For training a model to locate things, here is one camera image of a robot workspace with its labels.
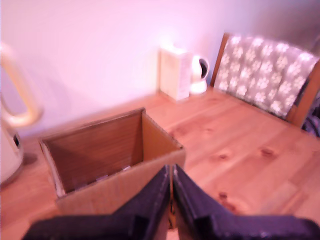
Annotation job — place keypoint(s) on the grey paw print blanket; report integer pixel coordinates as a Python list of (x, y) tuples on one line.
[(262, 72)]

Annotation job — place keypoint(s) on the white carton box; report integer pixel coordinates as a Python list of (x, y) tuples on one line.
[(175, 75)]

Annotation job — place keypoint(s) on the cardboard dice tower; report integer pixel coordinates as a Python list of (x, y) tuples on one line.
[(100, 195)]

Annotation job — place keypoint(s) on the cream electric kettle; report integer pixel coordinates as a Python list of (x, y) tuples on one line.
[(10, 150)]

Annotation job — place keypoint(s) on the wooden chair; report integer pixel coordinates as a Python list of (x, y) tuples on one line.
[(308, 105)]

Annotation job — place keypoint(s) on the small white round camera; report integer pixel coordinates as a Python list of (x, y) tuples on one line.
[(198, 86)]

